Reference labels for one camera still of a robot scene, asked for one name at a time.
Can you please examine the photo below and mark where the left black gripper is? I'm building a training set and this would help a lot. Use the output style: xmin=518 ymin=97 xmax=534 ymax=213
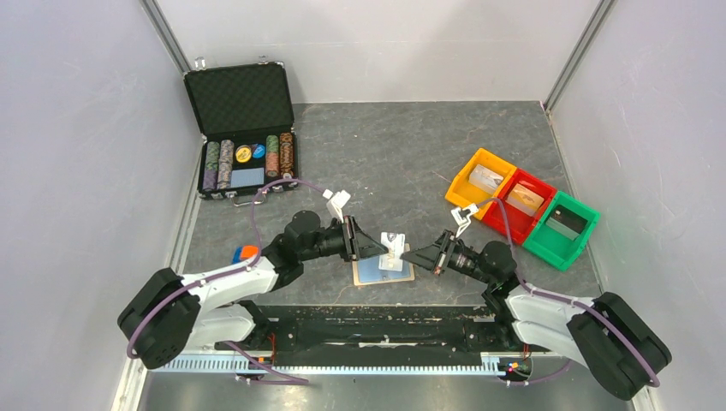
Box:
xmin=300 ymin=215 xmax=388 ymax=262

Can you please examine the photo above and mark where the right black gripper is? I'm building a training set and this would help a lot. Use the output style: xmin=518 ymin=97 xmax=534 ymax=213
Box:
xmin=401 ymin=229 xmax=494 ymax=285

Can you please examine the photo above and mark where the beige leather card holder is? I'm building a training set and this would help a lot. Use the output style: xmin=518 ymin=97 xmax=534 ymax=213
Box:
xmin=352 ymin=247 xmax=415 ymax=287

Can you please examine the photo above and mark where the white credit card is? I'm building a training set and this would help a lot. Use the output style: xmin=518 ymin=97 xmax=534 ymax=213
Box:
xmin=378 ymin=232 xmax=406 ymax=272

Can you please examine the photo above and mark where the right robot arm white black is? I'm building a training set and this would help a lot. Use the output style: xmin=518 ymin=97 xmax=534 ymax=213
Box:
xmin=401 ymin=230 xmax=672 ymax=401

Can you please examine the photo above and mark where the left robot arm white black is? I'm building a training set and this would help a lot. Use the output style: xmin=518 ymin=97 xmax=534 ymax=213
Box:
xmin=116 ymin=211 xmax=389 ymax=369

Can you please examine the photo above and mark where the card deck in yellow bin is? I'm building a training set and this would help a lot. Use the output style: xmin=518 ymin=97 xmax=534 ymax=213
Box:
xmin=468 ymin=164 xmax=504 ymax=194

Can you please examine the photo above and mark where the card deck in red bin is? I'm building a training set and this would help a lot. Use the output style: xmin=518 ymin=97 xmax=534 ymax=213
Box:
xmin=505 ymin=183 xmax=545 ymax=217

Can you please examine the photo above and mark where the blue playing card deck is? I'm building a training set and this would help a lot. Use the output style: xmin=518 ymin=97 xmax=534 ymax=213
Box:
xmin=230 ymin=168 xmax=265 ymax=188

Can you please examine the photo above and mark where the card deck in green bin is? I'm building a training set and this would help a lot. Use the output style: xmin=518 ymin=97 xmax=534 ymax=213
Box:
xmin=545 ymin=205 xmax=587 ymax=241

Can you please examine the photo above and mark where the yellow plastic bin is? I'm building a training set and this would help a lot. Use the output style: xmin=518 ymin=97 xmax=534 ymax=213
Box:
xmin=444 ymin=148 xmax=517 ymax=220

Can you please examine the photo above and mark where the red plastic bin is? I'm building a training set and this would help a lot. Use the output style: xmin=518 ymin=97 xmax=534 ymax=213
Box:
xmin=482 ymin=169 xmax=558 ymax=245

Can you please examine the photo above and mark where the orange blue toy block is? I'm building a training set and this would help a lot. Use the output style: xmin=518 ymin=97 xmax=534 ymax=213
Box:
xmin=231 ymin=245 xmax=259 ymax=264

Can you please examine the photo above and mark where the brown orange chip stack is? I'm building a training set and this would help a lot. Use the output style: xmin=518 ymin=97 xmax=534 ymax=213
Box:
xmin=279 ymin=133 xmax=295 ymax=178

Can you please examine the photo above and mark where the green orange chip stack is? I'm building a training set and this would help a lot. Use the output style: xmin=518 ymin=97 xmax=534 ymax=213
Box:
xmin=265 ymin=134 xmax=280 ymax=178

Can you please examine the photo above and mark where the green plastic bin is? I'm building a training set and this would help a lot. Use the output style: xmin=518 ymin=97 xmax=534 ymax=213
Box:
xmin=523 ymin=191 xmax=600 ymax=271

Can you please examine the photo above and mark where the blue dealer button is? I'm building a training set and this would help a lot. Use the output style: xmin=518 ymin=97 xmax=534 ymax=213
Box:
xmin=252 ymin=144 xmax=266 ymax=159

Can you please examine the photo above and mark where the yellow dealer button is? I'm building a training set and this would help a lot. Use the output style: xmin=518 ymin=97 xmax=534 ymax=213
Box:
xmin=235 ymin=145 xmax=253 ymax=164

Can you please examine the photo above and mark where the grey purple chip stack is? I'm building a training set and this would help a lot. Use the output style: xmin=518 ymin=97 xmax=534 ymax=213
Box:
xmin=217 ymin=140 xmax=235 ymax=189

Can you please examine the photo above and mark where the green purple chip stack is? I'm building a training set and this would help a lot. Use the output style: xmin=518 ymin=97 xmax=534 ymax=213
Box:
xmin=202 ymin=141 xmax=221 ymax=191

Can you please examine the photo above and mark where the black poker chip case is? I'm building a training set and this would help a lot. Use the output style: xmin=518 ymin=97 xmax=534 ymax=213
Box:
xmin=182 ymin=61 xmax=300 ymax=200

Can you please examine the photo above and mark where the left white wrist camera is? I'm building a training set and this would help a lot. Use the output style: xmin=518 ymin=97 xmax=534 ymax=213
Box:
xmin=323 ymin=189 xmax=351 ymax=223

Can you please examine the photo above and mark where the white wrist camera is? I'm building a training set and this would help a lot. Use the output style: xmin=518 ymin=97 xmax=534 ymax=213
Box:
xmin=450 ymin=203 xmax=479 ymax=238
xmin=323 ymin=189 xmax=351 ymax=223

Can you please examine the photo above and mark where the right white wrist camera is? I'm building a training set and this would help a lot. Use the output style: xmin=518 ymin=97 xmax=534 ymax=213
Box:
xmin=450 ymin=203 xmax=479 ymax=238

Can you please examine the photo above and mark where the white slotted cable duct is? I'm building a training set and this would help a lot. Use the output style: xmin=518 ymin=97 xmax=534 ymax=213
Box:
xmin=157 ymin=354 xmax=505 ymax=377

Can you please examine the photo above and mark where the right aluminium frame post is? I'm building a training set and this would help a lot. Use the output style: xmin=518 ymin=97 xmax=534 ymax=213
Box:
xmin=542 ymin=0 xmax=616 ymax=116

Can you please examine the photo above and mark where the aluminium frame post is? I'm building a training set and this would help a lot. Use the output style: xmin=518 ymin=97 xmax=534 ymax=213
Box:
xmin=140 ymin=0 xmax=191 ymax=73
xmin=542 ymin=0 xmax=616 ymax=116

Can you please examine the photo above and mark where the left aluminium frame post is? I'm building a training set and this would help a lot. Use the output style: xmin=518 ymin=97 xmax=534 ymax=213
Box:
xmin=140 ymin=0 xmax=191 ymax=73

